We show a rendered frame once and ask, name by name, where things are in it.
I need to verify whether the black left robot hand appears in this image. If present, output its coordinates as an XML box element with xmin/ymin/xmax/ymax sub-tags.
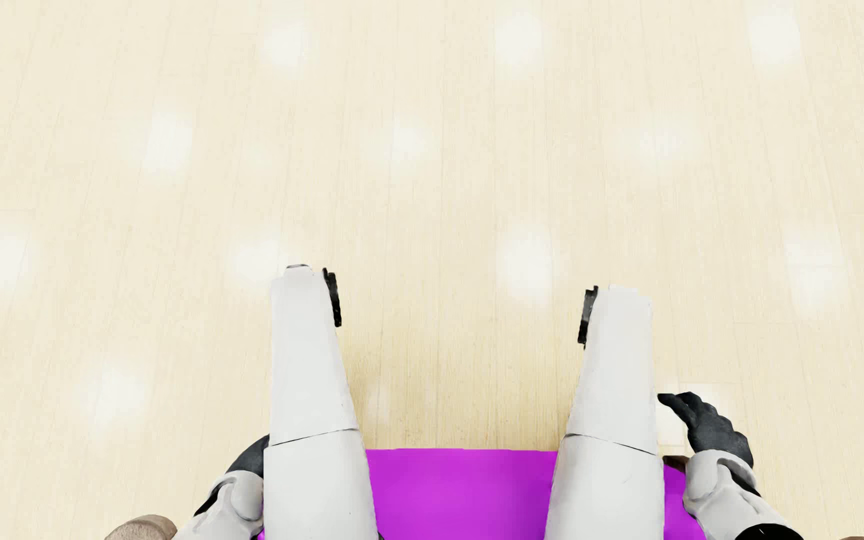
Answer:
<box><xmin>226</xmin><ymin>434</ymin><xmax>271</xmax><ymax>480</ymax></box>

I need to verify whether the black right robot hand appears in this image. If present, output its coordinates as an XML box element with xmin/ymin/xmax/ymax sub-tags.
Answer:
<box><xmin>657</xmin><ymin>391</ymin><xmax>755</xmax><ymax>469</ymax></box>

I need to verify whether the white left robot leg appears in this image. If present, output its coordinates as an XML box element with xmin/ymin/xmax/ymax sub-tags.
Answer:
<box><xmin>261</xmin><ymin>264</ymin><xmax>381</xmax><ymax>540</ymax></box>

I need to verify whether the white robot leg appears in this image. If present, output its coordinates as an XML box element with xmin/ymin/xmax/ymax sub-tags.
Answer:
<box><xmin>543</xmin><ymin>284</ymin><xmax>666</xmax><ymax>540</ymax></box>
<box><xmin>261</xmin><ymin>264</ymin><xmax>381</xmax><ymax>540</ymax></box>

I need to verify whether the white right robot leg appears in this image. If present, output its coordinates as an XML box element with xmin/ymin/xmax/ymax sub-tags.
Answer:
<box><xmin>543</xmin><ymin>284</ymin><xmax>666</xmax><ymax>540</ymax></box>

